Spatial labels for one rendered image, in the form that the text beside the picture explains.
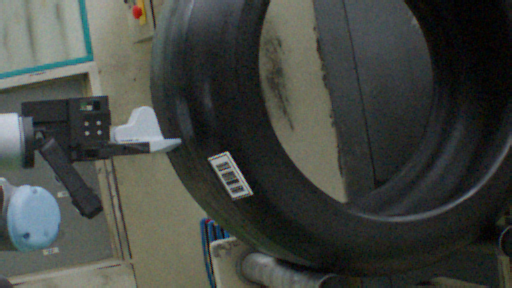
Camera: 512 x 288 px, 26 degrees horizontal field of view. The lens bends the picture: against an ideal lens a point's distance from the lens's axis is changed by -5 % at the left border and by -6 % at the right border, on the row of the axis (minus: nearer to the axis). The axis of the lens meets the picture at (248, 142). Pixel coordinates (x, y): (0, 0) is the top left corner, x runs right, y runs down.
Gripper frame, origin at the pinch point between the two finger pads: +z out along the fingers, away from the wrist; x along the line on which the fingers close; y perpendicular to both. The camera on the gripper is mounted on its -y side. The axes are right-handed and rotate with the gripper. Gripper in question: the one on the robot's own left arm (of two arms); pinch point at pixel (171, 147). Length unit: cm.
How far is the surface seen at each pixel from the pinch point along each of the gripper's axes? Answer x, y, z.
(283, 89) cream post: 26.1, 7.2, 24.6
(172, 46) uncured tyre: -2.2, 12.9, 0.4
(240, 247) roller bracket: 23.5, -16.6, 15.1
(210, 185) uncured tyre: -4.6, -5.1, 3.6
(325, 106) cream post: 26.0, 4.1, 31.4
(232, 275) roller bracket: 23.4, -20.9, 13.5
